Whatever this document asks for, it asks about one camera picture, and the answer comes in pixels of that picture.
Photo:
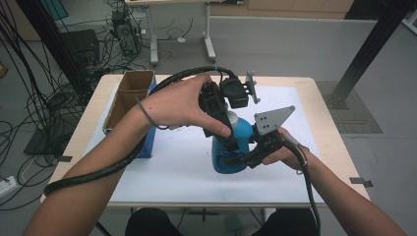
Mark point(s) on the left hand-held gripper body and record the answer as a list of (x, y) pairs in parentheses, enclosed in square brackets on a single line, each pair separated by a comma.
[(234, 95)]

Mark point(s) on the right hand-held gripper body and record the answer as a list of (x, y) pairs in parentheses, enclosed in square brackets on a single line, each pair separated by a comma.
[(270, 119)]

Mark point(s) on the blue bottle white cap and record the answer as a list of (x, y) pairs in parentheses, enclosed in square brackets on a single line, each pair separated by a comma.
[(243, 132)]

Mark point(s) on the cardboard box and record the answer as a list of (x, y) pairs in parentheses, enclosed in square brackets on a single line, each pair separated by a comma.
[(132, 83)]

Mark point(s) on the person's right hand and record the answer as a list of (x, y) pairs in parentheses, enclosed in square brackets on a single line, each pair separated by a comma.
[(293, 155)]

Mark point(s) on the person's left hand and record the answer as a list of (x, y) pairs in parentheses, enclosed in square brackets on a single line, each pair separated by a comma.
[(177, 105)]

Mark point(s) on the white table sheet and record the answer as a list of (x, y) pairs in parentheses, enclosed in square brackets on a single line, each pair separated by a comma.
[(183, 177)]

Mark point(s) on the light wooden table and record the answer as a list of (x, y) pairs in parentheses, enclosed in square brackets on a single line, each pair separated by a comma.
[(334, 137)]

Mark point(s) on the white desk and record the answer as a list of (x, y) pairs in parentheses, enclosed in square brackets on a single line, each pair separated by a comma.
[(209, 32)]

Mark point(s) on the person's right leg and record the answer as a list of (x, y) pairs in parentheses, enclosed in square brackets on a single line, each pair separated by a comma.
[(285, 224)]

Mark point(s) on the person's leg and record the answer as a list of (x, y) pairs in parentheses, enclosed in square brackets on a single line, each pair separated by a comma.
[(285, 224), (150, 224)]

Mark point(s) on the wooden cabinet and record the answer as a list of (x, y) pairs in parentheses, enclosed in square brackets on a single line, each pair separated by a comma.
[(295, 8)]

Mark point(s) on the person's left leg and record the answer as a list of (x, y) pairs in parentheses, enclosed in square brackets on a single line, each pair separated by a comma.
[(150, 224)]

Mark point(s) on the black tape piece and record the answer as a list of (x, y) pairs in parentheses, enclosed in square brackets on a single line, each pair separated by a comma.
[(64, 159), (360, 181)]

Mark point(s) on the black metal stand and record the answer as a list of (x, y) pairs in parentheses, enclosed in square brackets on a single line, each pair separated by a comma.
[(49, 36), (370, 49)]

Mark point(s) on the black computer tower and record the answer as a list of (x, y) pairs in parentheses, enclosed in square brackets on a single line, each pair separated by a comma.
[(126, 32)]

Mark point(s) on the black box device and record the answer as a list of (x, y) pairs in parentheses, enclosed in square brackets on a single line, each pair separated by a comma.
[(82, 46)]

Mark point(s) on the dark floor plate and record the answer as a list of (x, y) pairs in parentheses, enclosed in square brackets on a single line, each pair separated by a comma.
[(42, 144)]

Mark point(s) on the teal panel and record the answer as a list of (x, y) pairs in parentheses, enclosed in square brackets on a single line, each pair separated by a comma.
[(54, 8)]

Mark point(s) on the white power strip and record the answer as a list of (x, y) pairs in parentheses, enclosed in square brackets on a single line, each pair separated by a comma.
[(7, 187)]

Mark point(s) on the black floor frame under table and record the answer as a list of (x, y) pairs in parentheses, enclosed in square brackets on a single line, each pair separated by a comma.
[(203, 214)]

